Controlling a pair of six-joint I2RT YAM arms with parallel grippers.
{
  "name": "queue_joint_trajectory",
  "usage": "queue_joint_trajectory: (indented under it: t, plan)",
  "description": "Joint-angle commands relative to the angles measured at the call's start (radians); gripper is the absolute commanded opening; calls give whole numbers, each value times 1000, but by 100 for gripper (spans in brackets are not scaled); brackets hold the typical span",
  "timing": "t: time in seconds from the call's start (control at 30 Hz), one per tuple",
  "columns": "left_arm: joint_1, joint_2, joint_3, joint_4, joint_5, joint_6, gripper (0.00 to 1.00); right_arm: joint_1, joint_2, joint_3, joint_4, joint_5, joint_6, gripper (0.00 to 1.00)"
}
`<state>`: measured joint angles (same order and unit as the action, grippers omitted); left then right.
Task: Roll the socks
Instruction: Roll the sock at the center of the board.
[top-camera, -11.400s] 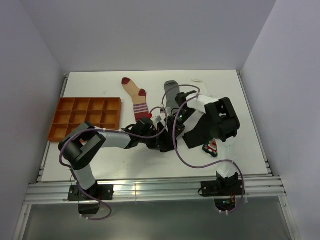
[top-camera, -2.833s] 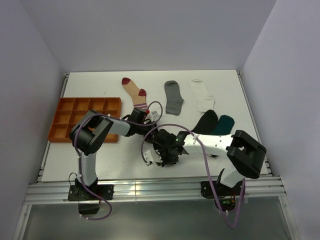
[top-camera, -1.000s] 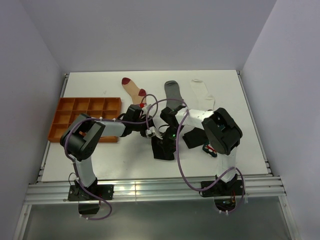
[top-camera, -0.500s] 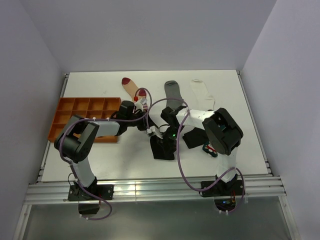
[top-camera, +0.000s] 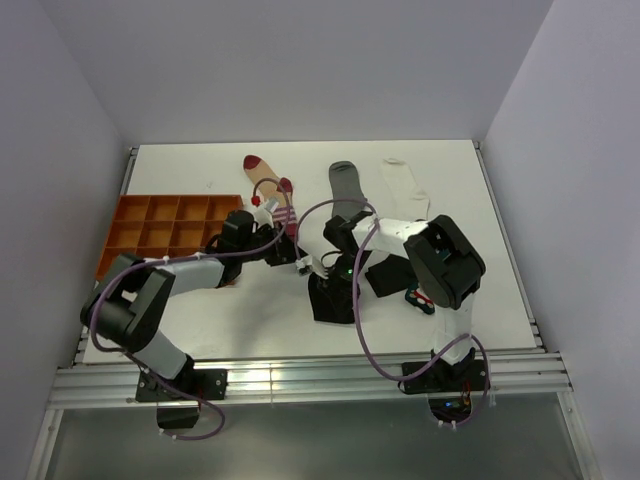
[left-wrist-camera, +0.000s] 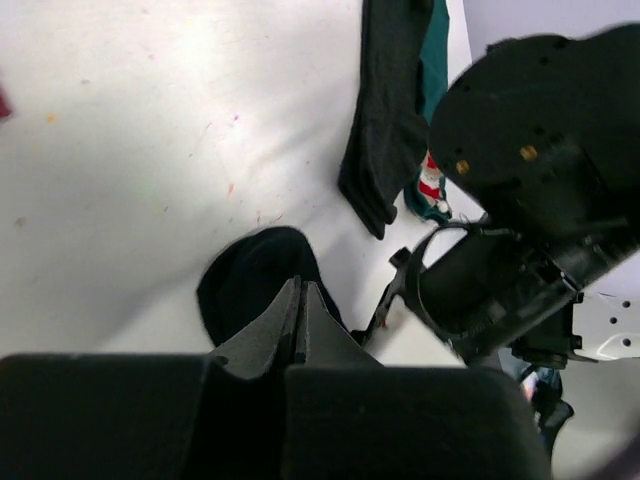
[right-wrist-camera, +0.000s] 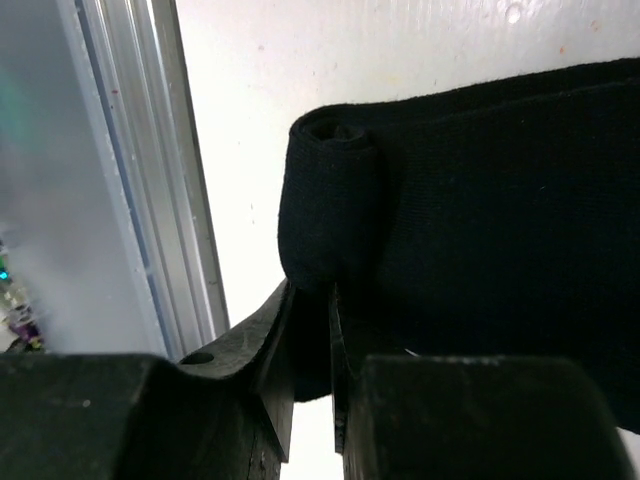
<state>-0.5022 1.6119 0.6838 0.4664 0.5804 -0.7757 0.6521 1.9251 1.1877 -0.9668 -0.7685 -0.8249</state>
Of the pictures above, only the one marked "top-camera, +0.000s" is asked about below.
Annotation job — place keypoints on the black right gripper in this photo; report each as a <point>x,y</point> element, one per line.
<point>330,272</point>

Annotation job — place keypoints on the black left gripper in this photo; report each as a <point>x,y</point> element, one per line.
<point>284,252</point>

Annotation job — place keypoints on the black sock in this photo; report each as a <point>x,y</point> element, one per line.
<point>390,276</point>
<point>331,300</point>

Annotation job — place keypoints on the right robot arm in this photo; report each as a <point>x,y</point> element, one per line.
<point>446,273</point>

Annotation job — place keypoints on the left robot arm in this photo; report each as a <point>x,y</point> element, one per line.
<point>127,306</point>

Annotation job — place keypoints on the grey sock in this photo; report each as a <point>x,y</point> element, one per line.
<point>346,189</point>

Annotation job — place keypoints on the beige red striped sock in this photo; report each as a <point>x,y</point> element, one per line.
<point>269,185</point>

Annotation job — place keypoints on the white sock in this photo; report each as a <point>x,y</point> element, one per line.
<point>411,201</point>

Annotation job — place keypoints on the orange compartment tray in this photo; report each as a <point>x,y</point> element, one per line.
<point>152,226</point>

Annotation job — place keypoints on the teal christmas sock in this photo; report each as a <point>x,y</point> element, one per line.
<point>419,300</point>

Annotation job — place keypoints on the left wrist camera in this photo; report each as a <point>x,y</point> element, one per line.
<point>264,210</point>

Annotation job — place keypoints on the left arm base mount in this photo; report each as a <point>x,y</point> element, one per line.
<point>208,384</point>

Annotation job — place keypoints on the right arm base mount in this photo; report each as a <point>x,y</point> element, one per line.
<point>459,382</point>

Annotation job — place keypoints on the aluminium table frame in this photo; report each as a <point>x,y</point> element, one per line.
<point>320,418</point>

